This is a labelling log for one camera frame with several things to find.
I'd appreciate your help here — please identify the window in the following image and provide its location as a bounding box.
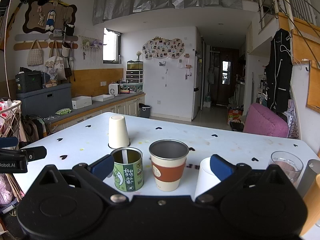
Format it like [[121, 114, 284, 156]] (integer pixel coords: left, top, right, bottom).
[[103, 27, 122, 64]]

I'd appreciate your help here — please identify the green printed tin can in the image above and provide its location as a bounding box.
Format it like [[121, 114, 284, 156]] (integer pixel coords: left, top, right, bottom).
[[110, 147, 144, 193]]

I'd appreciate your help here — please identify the cream cabinet with grey counter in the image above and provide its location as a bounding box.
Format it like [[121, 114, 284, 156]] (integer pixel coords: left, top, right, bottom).
[[47, 92, 146, 133]]

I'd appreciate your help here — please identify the white cardboard box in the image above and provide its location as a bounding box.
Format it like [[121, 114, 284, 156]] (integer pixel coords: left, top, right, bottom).
[[71, 96, 92, 109]]

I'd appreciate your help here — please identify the dark green storage bag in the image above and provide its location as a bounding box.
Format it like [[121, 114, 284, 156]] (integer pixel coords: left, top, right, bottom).
[[15, 67, 43, 94]]

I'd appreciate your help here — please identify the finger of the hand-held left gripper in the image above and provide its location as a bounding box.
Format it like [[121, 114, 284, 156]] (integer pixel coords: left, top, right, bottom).
[[0, 137, 19, 151], [19, 146, 47, 163]]

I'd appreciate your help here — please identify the pink bag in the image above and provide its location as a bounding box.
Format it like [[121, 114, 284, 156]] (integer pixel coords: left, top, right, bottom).
[[0, 173, 13, 205]]

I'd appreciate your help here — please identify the cream knitted bag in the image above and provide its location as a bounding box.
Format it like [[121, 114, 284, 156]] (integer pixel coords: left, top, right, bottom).
[[27, 39, 44, 67]]

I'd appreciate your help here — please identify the tan cup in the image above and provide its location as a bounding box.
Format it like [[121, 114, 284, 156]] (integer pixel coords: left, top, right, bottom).
[[299, 174, 320, 236]]

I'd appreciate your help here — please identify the small white appliance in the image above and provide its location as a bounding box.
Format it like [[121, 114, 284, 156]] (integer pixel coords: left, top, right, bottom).
[[108, 83, 121, 96]]

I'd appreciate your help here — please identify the white paper cup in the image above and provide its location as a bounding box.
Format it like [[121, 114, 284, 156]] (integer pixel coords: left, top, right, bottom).
[[194, 157, 225, 202]]

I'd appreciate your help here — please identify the grey metal tumbler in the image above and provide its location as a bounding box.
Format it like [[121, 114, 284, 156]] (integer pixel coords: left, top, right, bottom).
[[296, 159, 320, 198]]

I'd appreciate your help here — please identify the small fish tank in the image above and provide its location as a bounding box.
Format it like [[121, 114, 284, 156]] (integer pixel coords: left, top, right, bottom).
[[126, 60, 144, 71]]

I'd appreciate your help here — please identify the pink armchair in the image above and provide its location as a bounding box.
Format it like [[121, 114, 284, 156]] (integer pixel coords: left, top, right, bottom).
[[242, 102, 290, 138]]

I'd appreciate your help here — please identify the cloud-shaped photo board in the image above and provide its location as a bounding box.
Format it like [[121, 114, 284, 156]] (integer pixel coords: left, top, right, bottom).
[[142, 37, 185, 61]]

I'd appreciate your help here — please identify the printed tote bag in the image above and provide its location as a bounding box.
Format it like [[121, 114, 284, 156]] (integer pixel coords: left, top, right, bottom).
[[45, 47, 67, 81]]

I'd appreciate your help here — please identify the white metal rack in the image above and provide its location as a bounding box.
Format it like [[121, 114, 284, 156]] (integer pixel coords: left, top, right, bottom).
[[284, 102, 300, 140]]

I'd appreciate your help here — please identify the small drawer unit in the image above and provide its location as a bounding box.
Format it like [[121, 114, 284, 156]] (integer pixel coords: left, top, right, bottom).
[[125, 70, 144, 84]]

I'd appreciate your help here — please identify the black jacket with white trim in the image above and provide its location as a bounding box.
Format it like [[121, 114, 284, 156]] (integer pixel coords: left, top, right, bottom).
[[264, 28, 293, 113]]

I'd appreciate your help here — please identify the dark entrance door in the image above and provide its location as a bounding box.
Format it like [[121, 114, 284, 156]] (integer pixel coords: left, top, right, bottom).
[[217, 48, 235, 106]]

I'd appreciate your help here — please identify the clear glass cup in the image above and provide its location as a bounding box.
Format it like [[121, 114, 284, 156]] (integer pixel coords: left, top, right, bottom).
[[268, 151, 304, 188]]

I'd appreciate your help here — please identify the flat white tray box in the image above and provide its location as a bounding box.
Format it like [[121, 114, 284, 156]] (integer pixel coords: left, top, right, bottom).
[[92, 94, 115, 102]]

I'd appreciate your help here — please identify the washing machine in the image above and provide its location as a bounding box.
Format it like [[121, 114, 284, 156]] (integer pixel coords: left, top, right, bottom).
[[234, 82, 247, 107]]

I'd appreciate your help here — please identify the grey storage box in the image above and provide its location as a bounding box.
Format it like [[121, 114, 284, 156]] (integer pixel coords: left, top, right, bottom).
[[16, 83, 73, 119]]

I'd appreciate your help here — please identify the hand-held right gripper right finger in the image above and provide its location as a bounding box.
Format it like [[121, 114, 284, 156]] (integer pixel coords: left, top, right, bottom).
[[195, 154, 295, 204]]

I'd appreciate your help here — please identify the brown wavy wall board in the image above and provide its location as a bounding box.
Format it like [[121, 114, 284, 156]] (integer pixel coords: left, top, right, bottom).
[[22, 0, 77, 34]]

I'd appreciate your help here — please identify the cream paper cup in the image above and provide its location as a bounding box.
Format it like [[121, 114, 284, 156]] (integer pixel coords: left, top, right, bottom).
[[108, 115, 131, 149]]

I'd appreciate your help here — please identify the blue plush doll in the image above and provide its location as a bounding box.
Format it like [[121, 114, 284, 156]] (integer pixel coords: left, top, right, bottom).
[[45, 9, 56, 31]]

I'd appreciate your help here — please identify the black trash bin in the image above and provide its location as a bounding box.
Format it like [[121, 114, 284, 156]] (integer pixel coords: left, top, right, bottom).
[[139, 103, 152, 119]]

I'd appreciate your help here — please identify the metal cup with brown sleeve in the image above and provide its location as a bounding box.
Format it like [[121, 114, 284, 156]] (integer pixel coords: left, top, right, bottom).
[[148, 139, 189, 192]]

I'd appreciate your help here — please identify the wooden stair railing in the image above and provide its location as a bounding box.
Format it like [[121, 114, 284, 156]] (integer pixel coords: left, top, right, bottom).
[[257, 0, 320, 110]]

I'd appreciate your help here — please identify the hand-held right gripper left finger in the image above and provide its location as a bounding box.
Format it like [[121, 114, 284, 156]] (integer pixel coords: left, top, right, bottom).
[[30, 154, 130, 204]]

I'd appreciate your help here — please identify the red cardboard box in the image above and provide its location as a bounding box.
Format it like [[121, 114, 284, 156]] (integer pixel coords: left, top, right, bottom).
[[227, 106, 244, 126]]

